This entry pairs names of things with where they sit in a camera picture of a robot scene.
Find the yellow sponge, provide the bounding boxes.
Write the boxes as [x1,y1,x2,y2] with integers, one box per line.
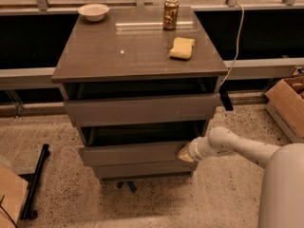
[169,37,195,60]

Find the grey drawer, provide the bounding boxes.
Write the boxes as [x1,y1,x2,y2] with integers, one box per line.
[79,141,187,166]
[93,161,198,180]
[64,94,219,126]

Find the cardboard box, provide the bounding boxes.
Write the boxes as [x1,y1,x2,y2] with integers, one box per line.
[266,76,304,143]
[0,164,29,228]

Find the cardboard box left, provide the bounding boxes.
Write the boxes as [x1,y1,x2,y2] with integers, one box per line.
[0,164,29,228]

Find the gold soda can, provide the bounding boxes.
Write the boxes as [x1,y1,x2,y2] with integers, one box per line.
[163,0,179,29]

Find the grey bottom drawer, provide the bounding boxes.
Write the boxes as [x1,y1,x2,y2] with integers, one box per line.
[93,161,198,180]

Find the white bowl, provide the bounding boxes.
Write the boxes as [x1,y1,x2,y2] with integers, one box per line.
[78,4,109,22]

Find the grey drawer cabinet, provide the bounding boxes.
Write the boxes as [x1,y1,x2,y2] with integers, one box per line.
[52,8,227,181]

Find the grey top drawer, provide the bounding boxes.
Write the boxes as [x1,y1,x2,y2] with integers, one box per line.
[64,94,219,126]

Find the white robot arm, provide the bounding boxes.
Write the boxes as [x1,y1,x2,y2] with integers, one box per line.
[178,126,304,228]

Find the cardboard box right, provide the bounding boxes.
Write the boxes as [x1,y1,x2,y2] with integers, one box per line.
[266,76,304,143]

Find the black metal stand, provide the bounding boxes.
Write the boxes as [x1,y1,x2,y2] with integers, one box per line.
[20,143,50,220]

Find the white cable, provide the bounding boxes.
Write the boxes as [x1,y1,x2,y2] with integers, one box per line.
[218,3,246,87]

